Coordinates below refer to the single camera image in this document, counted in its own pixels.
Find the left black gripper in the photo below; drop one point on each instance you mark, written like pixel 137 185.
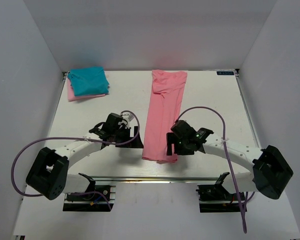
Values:
pixel 137 144

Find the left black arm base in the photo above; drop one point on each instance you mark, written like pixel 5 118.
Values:
pixel 90 197

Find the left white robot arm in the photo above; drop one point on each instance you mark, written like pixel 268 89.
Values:
pixel 49 173

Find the folded pink t shirt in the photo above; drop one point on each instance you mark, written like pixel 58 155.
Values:
pixel 85 87

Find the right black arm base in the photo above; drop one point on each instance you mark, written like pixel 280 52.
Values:
pixel 214 198

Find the blue table label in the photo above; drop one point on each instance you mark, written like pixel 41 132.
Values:
pixel 225 73

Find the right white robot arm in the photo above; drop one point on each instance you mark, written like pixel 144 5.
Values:
pixel 267 170

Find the pink t shirt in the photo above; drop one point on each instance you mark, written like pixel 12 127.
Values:
pixel 166 97
pixel 85 87

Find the folded teal t shirt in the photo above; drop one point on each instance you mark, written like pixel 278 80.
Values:
pixel 89 71

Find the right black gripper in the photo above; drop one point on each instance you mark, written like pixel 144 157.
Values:
pixel 172 138

